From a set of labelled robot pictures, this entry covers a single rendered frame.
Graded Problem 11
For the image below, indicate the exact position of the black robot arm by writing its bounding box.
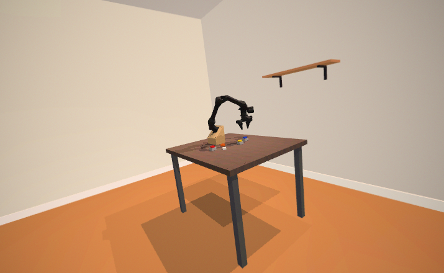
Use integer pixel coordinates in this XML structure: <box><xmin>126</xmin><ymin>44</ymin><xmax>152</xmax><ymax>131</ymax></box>
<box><xmin>208</xmin><ymin>95</ymin><xmax>254</xmax><ymax>133</ymax></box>

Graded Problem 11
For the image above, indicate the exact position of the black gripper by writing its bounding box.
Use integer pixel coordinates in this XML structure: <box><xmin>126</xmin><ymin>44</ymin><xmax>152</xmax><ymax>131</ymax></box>
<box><xmin>236</xmin><ymin>114</ymin><xmax>253</xmax><ymax>130</ymax></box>

